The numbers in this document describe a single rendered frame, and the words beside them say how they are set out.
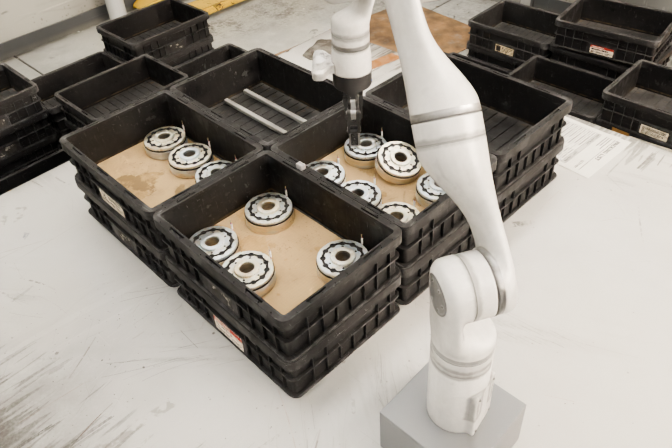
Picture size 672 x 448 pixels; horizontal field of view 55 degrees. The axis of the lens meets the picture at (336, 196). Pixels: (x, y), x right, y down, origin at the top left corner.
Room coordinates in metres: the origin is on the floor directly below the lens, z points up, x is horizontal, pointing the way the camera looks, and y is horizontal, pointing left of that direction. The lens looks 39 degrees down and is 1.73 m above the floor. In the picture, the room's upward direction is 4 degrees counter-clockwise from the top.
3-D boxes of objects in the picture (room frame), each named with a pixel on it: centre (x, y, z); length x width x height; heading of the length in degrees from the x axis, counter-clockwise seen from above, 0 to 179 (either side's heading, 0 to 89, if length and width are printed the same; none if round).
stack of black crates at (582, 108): (2.08, -0.87, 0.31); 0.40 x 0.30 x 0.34; 44
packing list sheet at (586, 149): (1.44, -0.62, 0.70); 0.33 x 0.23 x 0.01; 44
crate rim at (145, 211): (1.21, 0.39, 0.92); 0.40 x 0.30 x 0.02; 42
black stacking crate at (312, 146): (1.11, -0.10, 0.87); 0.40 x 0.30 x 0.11; 42
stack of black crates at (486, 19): (2.65, -0.88, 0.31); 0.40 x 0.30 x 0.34; 44
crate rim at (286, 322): (0.91, 0.12, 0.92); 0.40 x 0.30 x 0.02; 42
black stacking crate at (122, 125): (1.21, 0.39, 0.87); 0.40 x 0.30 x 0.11; 42
